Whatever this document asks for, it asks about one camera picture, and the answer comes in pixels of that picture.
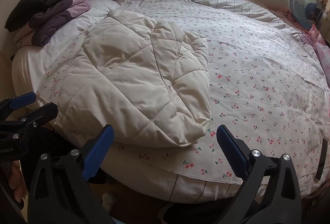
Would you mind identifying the cream quilted down coat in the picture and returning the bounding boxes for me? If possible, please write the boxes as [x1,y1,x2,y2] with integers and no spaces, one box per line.
[56,9,211,148]

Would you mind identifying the person's left hand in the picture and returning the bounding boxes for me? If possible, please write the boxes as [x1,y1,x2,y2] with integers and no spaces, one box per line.
[5,160,27,203]

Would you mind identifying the purple folded jacket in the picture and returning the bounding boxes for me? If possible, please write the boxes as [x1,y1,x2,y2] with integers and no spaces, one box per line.
[13,0,91,47]

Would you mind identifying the pink floral quilt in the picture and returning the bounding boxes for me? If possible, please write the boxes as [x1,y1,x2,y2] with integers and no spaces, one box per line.
[283,9,330,83]

